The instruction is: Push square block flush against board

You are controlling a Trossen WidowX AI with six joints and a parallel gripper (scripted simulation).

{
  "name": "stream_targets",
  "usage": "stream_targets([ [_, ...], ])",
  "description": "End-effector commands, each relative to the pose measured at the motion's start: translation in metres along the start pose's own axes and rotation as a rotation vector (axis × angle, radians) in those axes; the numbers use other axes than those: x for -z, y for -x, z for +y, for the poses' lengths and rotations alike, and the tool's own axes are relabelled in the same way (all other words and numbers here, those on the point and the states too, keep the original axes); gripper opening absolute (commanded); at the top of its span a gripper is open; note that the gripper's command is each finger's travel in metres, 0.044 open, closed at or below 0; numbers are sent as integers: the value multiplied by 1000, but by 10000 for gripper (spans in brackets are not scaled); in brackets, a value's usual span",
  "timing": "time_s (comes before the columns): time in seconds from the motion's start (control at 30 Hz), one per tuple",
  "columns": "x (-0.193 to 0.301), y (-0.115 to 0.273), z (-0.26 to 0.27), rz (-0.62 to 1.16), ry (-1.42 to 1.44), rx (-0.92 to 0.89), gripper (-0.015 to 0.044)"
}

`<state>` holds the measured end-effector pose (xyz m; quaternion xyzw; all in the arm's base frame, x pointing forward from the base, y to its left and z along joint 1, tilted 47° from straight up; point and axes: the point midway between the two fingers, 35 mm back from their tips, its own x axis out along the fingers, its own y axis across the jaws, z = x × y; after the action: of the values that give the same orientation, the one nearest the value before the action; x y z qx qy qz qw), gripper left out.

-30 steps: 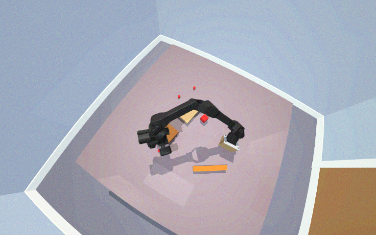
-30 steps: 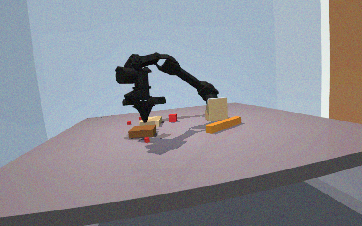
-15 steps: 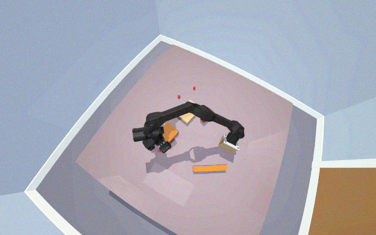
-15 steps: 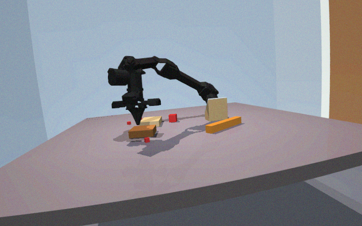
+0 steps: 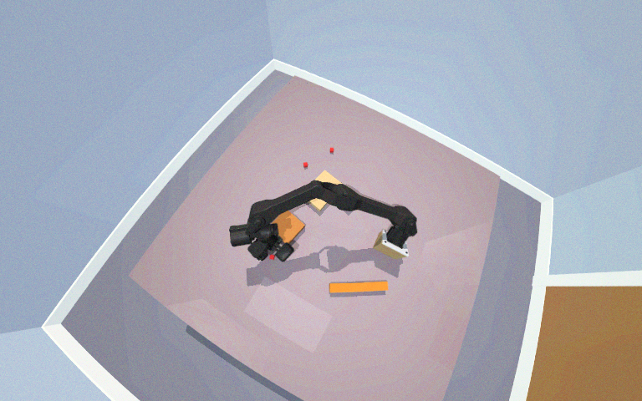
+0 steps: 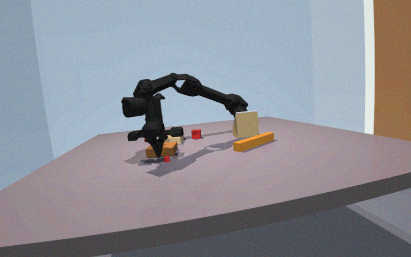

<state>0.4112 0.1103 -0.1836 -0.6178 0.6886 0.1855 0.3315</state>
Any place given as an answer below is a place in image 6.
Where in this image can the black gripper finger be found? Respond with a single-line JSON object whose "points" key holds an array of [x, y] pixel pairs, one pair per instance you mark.
{"points": [[160, 145], [154, 145]]}

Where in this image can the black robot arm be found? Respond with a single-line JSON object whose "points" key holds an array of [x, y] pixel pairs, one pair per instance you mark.
{"points": [[146, 102]]}

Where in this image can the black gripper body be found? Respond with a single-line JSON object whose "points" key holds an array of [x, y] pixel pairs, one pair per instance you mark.
{"points": [[174, 131]]}

